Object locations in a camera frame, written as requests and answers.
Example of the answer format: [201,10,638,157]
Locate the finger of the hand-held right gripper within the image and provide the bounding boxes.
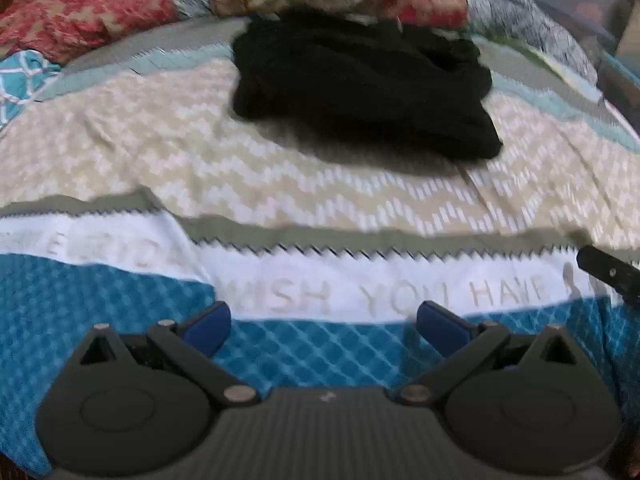
[576,244,640,307]

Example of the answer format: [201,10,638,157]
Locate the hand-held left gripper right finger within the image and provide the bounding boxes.
[397,300,577,407]

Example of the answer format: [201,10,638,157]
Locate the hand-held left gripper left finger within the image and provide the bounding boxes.
[77,301,261,408]

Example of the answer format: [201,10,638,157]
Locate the black pants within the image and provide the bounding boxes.
[231,11,504,162]

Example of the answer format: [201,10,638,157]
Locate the zigzag patterned bed sheet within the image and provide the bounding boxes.
[0,15,640,476]

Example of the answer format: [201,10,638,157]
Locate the teal lattice pillow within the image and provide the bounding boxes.
[0,50,63,126]

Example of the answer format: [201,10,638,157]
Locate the red floral quilt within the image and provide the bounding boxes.
[0,0,598,86]

